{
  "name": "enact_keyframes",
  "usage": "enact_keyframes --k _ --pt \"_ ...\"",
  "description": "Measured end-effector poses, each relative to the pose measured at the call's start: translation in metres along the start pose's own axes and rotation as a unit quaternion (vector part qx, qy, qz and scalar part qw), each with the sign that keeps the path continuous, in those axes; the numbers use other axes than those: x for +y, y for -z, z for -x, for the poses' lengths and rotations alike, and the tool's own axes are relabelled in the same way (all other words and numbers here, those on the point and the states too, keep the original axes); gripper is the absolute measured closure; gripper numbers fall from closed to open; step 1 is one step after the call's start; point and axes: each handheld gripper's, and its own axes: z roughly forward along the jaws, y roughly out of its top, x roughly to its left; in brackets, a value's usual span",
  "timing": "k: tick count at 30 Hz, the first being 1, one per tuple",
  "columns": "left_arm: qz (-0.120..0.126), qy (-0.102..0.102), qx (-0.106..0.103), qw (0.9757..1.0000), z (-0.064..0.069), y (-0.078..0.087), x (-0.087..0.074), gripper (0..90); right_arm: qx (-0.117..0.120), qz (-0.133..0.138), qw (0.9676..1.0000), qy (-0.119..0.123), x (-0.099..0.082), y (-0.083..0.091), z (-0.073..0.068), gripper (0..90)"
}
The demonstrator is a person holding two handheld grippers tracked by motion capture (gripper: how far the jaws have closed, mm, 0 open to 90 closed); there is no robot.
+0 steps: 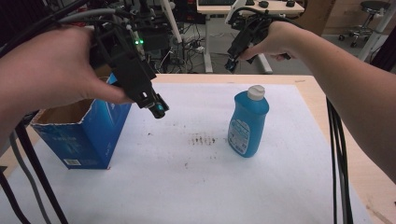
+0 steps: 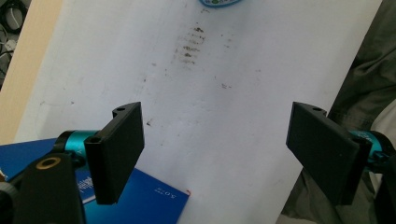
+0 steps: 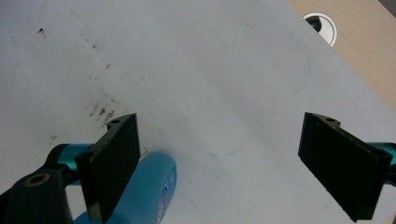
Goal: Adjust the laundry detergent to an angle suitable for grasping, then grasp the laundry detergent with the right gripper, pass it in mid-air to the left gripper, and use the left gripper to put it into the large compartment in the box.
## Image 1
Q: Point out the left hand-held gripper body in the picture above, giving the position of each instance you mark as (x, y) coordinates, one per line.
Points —
(130, 68)

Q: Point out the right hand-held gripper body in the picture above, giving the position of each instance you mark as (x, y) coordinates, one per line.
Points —
(247, 31)

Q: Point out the blue bottle with white cap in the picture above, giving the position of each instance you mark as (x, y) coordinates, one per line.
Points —
(249, 121)

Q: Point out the blue cardboard box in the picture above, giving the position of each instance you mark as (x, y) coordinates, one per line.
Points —
(93, 137)

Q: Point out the person's right hand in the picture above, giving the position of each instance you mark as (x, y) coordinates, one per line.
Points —
(280, 40)

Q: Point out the person's left hand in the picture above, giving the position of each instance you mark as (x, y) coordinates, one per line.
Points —
(53, 68)

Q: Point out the black computer mouse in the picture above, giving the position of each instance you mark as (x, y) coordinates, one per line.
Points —
(290, 3)
(263, 4)

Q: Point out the white desk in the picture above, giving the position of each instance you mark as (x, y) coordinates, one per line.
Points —
(218, 9)

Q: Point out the black keyboard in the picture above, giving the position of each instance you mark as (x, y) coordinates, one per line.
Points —
(218, 2)

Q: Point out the white stand pole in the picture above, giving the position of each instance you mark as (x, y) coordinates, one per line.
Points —
(170, 18)

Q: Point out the brown cardboard panel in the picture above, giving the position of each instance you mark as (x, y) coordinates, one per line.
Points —
(319, 15)

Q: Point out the white paper table cover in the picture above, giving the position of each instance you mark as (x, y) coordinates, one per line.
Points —
(186, 180)

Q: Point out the black swivel stool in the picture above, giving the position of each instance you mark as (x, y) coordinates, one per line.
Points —
(362, 21)

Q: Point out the white stand leg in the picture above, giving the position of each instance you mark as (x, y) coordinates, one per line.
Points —
(378, 31)

